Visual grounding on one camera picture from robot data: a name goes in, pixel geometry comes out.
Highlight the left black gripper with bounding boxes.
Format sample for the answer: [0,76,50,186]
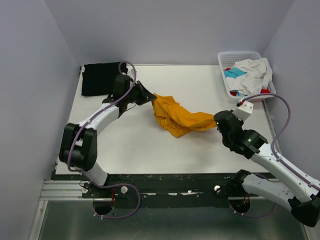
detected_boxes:
[125,81,157,106]

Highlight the orange t shirt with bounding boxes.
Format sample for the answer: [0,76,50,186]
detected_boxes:
[151,94,217,138]

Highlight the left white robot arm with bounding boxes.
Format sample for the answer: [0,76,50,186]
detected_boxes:
[58,74,157,198]

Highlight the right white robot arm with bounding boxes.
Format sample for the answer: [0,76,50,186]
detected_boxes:
[214,110,320,228]

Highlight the folded black t shirt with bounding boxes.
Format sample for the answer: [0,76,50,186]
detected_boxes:
[81,62,120,97]

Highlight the red cloth in basket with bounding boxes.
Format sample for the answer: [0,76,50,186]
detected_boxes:
[225,73,270,97]

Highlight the blue cloth in basket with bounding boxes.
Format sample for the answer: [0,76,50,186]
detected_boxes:
[223,67,247,97]

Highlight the white plastic basket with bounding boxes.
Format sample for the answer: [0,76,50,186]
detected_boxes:
[217,51,276,103]

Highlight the white t shirt in basket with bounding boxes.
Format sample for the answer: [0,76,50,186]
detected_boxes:
[231,58,273,87]

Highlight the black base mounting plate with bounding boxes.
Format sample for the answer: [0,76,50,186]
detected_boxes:
[49,172,262,208]

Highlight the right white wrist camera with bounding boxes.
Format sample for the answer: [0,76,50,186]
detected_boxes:
[233,99,254,122]

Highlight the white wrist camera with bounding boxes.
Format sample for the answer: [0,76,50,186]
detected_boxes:
[233,99,254,122]
[127,69,136,79]

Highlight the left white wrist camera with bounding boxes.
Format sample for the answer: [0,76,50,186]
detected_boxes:
[127,69,136,79]

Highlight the aluminium rail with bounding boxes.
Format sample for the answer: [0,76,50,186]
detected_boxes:
[40,180,83,201]

